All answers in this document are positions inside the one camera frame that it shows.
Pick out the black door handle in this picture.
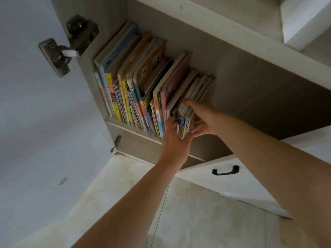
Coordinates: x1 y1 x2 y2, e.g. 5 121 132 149
212 165 240 176

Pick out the person's right forearm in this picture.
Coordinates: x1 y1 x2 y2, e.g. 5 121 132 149
216 113 331 248

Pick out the white cabinet door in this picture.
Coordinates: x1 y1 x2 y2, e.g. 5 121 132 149
0 0 118 248
175 125 331 219

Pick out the row of colourful books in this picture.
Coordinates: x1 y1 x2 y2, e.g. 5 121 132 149
93 21 200 140

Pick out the person's left forearm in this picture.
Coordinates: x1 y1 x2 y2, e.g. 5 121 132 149
72 161 181 248

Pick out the white wooden cabinet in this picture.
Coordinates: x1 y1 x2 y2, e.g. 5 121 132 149
49 0 331 168

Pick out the person's left hand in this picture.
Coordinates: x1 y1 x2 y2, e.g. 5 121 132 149
158 116 194 171

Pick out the small metal cabinet hinge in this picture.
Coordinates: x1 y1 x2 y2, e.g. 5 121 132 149
110 135 122 154

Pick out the person's right hand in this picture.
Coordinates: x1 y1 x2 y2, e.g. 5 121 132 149
182 98 228 139

